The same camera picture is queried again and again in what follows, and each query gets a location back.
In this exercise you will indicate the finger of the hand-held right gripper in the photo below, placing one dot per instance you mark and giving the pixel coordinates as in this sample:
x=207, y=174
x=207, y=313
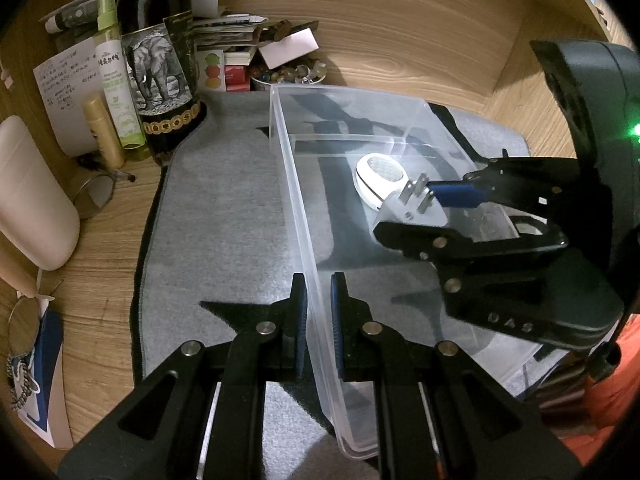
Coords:
x=452, y=194
x=420, y=240

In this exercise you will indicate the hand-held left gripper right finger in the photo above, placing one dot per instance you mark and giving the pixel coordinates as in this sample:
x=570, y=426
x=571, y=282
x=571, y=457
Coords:
x=337, y=310

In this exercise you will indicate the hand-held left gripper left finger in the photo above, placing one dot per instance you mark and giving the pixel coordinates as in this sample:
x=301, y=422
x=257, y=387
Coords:
x=299, y=310

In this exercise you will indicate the grey plug adapter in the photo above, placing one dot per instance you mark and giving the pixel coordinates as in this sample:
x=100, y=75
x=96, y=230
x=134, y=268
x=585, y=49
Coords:
x=415, y=212

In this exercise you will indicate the clear plastic storage bin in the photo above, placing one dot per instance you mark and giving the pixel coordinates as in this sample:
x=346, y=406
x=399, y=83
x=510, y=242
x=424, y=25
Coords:
x=300, y=160

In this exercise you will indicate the white handheld device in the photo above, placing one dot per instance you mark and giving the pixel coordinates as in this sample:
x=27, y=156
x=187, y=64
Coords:
x=375, y=180

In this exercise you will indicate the grey felt mat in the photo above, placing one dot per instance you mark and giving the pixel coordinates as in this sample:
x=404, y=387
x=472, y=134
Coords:
x=215, y=210

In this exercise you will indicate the bowl of beads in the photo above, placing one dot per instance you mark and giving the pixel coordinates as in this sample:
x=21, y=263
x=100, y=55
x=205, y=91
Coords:
x=287, y=77

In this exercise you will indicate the white card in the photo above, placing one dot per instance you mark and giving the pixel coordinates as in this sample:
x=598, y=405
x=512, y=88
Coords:
x=287, y=47

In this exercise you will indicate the red box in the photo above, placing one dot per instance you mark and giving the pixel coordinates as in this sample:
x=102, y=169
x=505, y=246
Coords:
x=236, y=77

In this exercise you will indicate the orange clothing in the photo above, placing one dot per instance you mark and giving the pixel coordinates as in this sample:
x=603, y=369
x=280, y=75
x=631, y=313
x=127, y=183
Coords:
x=615, y=400

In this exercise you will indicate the blue and white box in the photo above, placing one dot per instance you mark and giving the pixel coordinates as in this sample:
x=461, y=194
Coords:
x=50, y=360

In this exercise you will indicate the fruit picture card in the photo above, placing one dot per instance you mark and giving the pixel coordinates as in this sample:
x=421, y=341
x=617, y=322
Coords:
x=211, y=71

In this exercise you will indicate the gold tube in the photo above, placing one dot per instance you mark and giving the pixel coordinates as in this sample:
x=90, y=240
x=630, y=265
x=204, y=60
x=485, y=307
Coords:
x=102, y=130

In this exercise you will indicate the stack of booklets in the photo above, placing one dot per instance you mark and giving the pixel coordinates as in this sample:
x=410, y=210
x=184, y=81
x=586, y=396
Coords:
x=220, y=35

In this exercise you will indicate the green spray bottle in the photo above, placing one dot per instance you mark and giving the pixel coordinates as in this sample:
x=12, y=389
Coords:
x=115, y=90

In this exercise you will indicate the beige rounded container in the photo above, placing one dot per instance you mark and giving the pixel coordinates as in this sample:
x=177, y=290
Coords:
x=35, y=195

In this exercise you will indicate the handwritten paper note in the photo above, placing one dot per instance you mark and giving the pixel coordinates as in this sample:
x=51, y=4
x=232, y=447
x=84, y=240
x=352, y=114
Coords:
x=60, y=90

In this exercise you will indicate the dark elephant-label wine bottle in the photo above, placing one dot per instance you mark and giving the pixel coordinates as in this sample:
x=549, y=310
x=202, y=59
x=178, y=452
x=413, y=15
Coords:
x=150, y=10

